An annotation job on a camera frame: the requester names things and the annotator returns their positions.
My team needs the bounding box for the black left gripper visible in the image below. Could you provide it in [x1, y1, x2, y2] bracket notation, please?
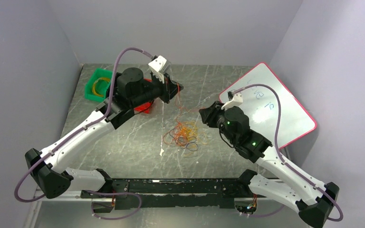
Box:
[132, 72, 184, 108]

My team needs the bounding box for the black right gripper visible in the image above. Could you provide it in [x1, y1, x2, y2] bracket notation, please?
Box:
[199, 101, 237, 145]

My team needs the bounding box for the orange thin cable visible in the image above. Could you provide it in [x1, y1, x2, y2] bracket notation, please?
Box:
[163, 82, 202, 149]

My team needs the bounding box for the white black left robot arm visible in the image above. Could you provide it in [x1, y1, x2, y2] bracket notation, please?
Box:
[25, 67, 183, 199]

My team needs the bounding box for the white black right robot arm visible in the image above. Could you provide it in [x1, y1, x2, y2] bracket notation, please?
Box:
[199, 101, 339, 228]

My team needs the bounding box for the red plastic bin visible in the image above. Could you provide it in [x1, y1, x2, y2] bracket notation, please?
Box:
[134, 78, 154, 114]

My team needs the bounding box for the pink framed whiteboard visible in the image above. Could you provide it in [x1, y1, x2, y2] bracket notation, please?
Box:
[219, 62, 317, 149]

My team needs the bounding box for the green plastic bin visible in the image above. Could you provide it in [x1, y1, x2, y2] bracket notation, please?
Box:
[84, 68, 112, 102]

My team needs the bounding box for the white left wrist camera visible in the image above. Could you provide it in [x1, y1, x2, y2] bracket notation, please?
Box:
[148, 56, 171, 84]

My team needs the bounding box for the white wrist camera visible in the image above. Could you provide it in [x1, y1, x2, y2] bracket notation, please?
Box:
[221, 91, 243, 110]
[148, 56, 171, 84]

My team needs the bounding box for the yellow thin cable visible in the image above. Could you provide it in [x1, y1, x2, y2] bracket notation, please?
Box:
[176, 123, 211, 158]

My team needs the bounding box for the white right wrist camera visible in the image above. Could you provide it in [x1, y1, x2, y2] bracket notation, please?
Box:
[221, 91, 243, 110]

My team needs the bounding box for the yellow cable in green bin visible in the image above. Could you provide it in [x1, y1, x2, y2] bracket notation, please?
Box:
[91, 76, 111, 96]

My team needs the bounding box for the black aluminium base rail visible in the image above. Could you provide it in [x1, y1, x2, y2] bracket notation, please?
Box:
[33, 179, 268, 211]

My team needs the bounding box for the purple right arm hose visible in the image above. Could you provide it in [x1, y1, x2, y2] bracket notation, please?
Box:
[227, 84, 344, 222]

